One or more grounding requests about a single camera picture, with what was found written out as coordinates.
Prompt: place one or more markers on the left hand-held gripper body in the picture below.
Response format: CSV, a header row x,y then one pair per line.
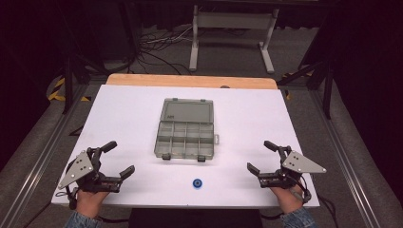
x,y
85,177

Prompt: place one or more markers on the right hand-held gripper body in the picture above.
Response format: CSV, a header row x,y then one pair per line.
x,y
297,164

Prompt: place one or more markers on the clear plastic compartment box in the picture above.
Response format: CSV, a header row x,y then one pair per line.
x,y
185,139

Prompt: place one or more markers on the person's left hand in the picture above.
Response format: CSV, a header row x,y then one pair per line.
x,y
89,202

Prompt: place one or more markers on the person's right hand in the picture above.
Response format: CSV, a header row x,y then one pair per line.
x,y
289,199

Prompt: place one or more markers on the yellow black floor tape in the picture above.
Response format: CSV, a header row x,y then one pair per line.
x,y
57,95
287,95

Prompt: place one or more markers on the black metal stand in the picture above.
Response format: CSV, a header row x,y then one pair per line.
x,y
328,95
67,88

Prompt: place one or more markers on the white metal stand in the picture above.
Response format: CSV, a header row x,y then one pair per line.
x,y
233,20

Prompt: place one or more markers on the aluminium floor rail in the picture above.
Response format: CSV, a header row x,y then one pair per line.
x,y
41,161
344,158

